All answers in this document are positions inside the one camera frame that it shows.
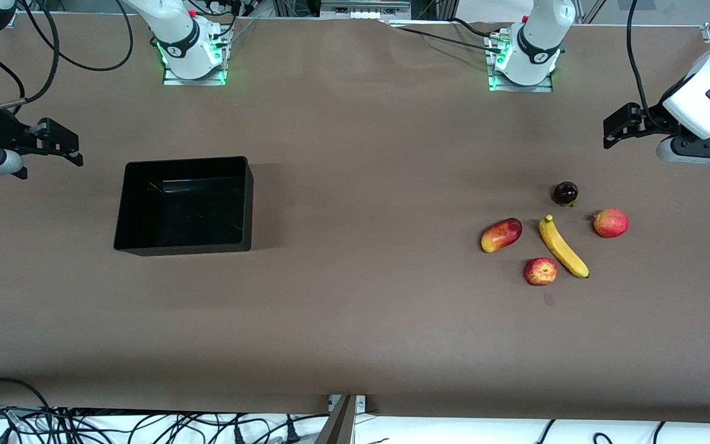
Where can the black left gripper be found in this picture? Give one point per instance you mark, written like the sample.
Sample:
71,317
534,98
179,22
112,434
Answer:
652,117

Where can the yellow banana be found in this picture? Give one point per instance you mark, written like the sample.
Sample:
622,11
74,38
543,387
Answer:
561,246

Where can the black plastic box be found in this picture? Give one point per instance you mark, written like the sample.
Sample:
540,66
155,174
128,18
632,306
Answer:
182,209

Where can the red yellow apple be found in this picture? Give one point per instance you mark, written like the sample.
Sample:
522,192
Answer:
540,271

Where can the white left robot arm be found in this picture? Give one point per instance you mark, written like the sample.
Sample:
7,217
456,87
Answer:
540,37

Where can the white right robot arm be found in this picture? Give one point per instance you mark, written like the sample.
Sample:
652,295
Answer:
176,24

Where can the red apple right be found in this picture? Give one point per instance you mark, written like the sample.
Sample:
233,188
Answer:
611,223

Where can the dark purple mangosteen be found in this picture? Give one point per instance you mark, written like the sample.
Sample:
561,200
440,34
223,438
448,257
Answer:
566,192

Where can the red yellow mango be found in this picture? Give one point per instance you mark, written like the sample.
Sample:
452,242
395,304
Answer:
501,235

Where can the grey power strip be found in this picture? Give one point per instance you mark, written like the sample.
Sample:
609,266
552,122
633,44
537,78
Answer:
364,9

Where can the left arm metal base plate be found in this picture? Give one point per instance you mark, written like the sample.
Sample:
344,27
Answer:
521,86

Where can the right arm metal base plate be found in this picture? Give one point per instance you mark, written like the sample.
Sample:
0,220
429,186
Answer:
195,79

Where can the silver table edge bracket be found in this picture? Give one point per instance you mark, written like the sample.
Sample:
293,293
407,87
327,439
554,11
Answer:
361,403

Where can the grey camera pole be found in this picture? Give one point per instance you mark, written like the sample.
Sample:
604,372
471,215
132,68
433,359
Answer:
338,425

